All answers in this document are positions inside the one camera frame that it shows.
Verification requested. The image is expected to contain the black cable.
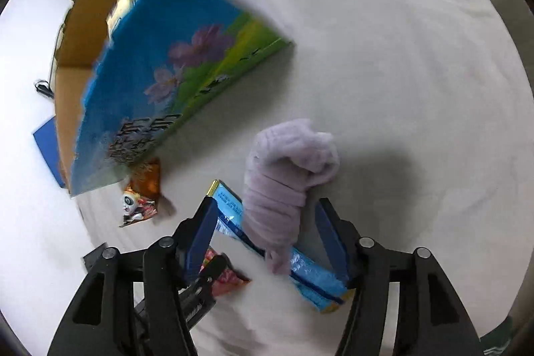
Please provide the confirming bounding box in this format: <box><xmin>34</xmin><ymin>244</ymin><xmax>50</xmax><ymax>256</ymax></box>
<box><xmin>33</xmin><ymin>78</ymin><xmax>55</xmax><ymax>98</ymax></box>

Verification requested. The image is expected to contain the orange panda snack packet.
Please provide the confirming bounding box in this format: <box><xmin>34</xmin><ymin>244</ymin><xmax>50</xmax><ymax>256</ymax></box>
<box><xmin>121</xmin><ymin>158</ymin><xmax>176</xmax><ymax>227</ymax></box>

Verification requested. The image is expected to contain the blue snack packet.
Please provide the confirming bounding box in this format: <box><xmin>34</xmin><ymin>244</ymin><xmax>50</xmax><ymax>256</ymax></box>
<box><xmin>206</xmin><ymin>180</ymin><xmax>357</xmax><ymax>314</ymax></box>

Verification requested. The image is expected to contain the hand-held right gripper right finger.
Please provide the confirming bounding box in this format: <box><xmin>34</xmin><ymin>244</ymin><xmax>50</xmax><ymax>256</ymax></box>
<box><xmin>314</xmin><ymin>197</ymin><xmax>480</xmax><ymax>356</ymax></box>

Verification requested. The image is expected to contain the blue flat mat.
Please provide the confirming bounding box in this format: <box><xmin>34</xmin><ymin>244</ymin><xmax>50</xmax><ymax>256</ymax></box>
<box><xmin>32</xmin><ymin>116</ymin><xmax>67</xmax><ymax>189</ymax></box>

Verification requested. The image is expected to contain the red snack packet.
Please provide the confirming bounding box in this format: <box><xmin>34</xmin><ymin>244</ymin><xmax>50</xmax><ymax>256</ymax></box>
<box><xmin>200</xmin><ymin>248</ymin><xmax>251</xmax><ymax>298</ymax></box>

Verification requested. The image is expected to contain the purple fuzzy sock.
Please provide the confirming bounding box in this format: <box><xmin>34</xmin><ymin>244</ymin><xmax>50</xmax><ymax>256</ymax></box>
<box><xmin>242</xmin><ymin>118</ymin><xmax>340</xmax><ymax>275</ymax></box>

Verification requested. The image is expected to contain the white bed sheet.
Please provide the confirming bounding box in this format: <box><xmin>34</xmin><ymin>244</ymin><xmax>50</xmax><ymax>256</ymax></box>
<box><xmin>0</xmin><ymin>0</ymin><xmax>532</xmax><ymax>356</ymax></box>

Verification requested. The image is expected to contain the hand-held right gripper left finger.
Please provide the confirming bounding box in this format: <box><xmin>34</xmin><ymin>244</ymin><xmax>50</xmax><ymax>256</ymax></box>
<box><xmin>47</xmin><ymin>195</ymin><xmax>220</xmax><ymax>356</ymax></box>

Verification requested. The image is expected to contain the blue floral cardboard box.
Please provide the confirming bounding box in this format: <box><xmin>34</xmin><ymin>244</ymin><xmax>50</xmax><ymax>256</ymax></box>
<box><xmin>52</xmin><ymin>0</ymin><xmax>295</xmax><ymax>198</ymax></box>

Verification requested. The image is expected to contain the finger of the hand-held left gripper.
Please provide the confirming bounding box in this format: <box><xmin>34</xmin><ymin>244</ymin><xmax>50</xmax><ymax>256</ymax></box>
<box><xmin>177</xmin><ymin>255</ymin><xmax>229</xmax><ymax>336</ymax></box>

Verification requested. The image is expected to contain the yellow packet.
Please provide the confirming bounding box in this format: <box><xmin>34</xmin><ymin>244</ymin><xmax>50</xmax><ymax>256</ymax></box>
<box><xmin>106</xmin><ymin>0</ymin><xmax>138</xmax><ymax>35</ymax></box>

